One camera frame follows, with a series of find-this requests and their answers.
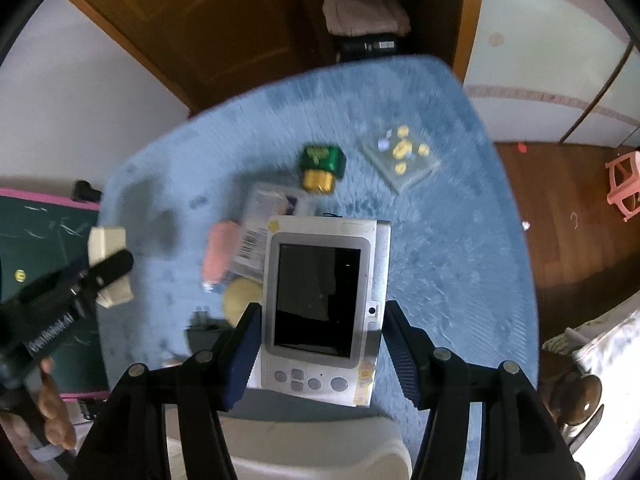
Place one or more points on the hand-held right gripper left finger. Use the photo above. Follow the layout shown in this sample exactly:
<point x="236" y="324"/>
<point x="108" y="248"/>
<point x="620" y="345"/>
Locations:
<point x="244" y="355"/>

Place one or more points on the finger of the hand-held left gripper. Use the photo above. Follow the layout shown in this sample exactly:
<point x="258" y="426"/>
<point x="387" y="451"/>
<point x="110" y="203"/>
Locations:
<point x="112" y="267"/>

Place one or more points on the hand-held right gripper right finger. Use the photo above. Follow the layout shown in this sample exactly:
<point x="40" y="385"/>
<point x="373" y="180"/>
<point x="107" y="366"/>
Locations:
<point x="401" y="355"/>

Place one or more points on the beige block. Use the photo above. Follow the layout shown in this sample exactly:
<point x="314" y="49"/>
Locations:
<point x="106" y="242"/>

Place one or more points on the black plug adapter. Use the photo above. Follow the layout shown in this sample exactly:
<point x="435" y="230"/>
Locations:
<point x="202" y="335"/>

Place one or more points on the yellow round object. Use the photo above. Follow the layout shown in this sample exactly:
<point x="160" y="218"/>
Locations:
<point x="239" y="300"/>

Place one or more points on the silver digital camera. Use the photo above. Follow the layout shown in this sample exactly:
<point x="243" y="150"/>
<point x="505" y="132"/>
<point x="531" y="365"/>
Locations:
<point x="320" y="300"/>

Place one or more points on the pink eraser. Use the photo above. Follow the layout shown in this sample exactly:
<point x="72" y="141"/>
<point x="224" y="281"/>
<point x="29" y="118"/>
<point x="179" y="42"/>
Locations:
<point x="220" y="252"/>

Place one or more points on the white storage bin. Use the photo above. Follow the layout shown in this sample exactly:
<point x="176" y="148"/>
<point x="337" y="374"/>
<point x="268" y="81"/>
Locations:
<point x="310" y="440"/>

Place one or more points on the clear case with yellow pieces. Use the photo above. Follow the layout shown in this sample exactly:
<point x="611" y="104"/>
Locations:
<point x="400" y="155"/>

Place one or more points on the green and gold box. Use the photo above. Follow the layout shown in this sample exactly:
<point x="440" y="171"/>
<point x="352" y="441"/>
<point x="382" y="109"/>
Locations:
<point x="324" y="162"/>

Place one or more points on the person's left hand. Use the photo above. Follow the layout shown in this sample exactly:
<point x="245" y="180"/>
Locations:
<point x="55" y="410"/>

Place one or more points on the black clip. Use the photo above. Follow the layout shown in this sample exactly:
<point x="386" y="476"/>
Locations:
<point x="86" y="191"/>

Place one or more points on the blue plush blanket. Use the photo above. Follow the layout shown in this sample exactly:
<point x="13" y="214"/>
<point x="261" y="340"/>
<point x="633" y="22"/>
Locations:
<point x="425" y="240"/>

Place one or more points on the brown round knob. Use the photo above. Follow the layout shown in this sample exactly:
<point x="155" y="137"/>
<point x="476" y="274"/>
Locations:
<point x="580" y="397"/>

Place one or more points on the white bedding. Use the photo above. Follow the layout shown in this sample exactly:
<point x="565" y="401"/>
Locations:
<point x="615" y="355"/>

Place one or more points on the wooden door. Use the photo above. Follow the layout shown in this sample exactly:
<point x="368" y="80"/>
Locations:
<point x="215" y="25"/>

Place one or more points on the pink plastic stool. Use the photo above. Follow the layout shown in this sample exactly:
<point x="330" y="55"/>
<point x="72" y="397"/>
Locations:
<point x="625" y="180"/>

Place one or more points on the black device on shelf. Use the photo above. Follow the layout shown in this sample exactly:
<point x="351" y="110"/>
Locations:
<point x="367" y="46"/>

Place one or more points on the wooden shelf unit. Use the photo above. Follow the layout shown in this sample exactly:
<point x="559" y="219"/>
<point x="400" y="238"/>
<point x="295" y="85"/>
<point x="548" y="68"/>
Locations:
<point x="445" y="15"/>

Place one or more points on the folded pink towel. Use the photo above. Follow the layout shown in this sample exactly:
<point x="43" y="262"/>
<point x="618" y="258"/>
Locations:
<point x="365" y="12"/>

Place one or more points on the white wardrobe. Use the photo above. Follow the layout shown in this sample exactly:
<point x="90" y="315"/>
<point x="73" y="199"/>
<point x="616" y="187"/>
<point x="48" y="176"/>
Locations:
<point x="550" y="35"/>

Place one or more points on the green chalkboard with pink frame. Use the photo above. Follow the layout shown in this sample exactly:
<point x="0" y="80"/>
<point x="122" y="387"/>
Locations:
<point x="35" y="230"/>

